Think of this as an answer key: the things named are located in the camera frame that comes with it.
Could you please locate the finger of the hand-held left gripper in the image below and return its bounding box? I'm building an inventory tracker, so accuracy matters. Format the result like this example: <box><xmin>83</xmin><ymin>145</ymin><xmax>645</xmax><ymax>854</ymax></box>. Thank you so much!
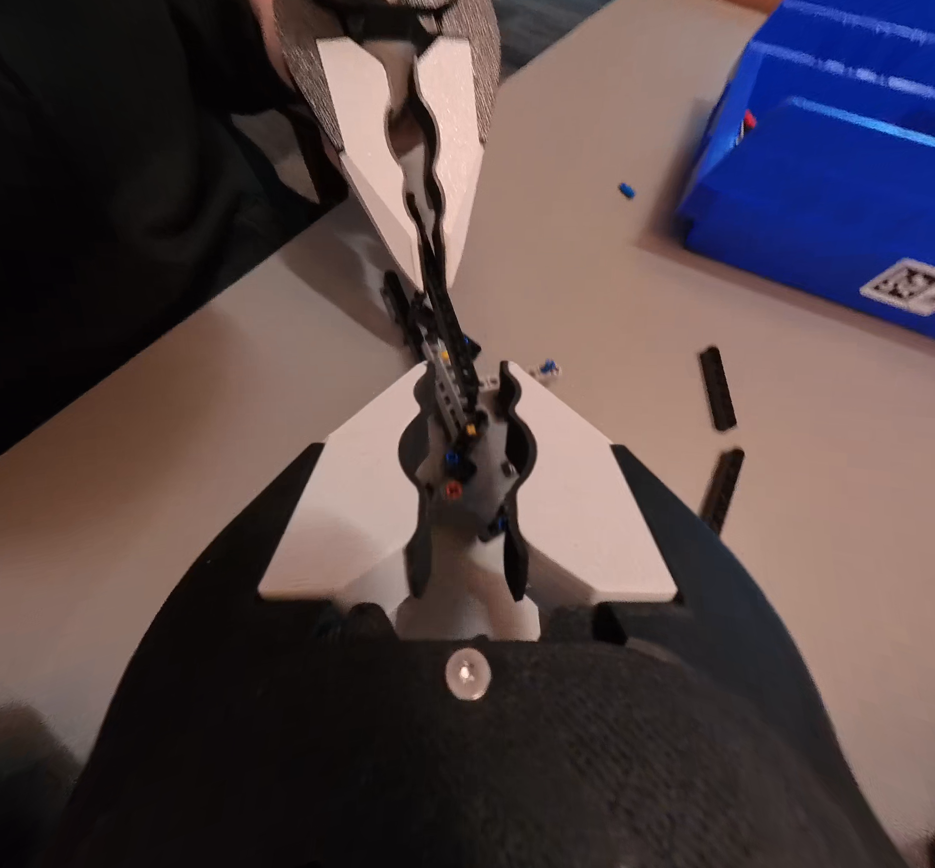
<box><xmin>315</xmin><ymin>37</ymin><xmax>426</xmax><ymax>292</ymax></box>
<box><xmin>412</xmin><ymin>39</ymin><xmax>487</xmax><ymax>286</ymax></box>

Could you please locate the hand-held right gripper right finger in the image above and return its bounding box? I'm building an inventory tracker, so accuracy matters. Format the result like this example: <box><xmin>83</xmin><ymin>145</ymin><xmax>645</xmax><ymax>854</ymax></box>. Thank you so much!
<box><xmin>500</xmin><ymin>360</ymin><xmax>679</xmax><ymax>618</ymax></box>

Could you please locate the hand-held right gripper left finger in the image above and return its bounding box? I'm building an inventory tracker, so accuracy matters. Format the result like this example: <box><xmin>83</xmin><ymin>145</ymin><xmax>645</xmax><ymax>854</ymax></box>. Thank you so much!
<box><xmin>259</xmin><ymin>363</ymin><xmax>439</xmax><ymax>618</ymax></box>

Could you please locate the black and grey brick assembly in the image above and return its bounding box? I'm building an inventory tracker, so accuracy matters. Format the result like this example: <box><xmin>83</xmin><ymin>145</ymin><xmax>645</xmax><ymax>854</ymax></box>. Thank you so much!
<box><xmin>381</xmin><ymin>192</ymin><xmax>563</xmax><ymax>544</ymax></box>

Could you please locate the grey desk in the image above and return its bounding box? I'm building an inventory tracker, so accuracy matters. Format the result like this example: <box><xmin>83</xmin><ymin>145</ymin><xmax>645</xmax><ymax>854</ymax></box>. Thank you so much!
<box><xmin>0</xmin><ymin>0</ymin><xmax>935</xmax><ymax>847</ymax></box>

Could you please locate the person's left hand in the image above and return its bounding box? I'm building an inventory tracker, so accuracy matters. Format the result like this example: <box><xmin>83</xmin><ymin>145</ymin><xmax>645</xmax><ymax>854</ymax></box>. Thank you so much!
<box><xmin>246</xmin><ymin>0</ymin><xmax>298</xmax><ymax>91</ymax></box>

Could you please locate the long black brick beam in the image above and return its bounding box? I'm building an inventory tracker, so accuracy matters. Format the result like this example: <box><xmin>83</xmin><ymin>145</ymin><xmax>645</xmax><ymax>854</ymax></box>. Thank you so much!
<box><xmin>699</xmin><ymin>447</ymin><xmax>747</xmax><ymax>537</ymax></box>

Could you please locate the short black brick beam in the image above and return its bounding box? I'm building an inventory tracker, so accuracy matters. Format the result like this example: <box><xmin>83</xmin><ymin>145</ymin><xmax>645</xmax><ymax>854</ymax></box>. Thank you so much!
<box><xmin>699</xmin><ymin>346</ymin><xmax>738</xmax><ymax>434</ymax></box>

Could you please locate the person's dark clothing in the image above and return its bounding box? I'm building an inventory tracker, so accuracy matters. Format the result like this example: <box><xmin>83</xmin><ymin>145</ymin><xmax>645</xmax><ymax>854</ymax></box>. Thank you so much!
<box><xmin>0</xmin><ymin>0</ymin><xmax>352</xmax><ymax>456</ymax></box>

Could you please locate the blue storage bin with tag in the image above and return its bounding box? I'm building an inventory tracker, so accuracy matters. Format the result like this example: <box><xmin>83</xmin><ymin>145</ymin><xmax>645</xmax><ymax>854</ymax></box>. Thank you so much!
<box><xmin>675</xmin><ymin>0</ymin><xmax>935</xmax><ymax>340</ymax></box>

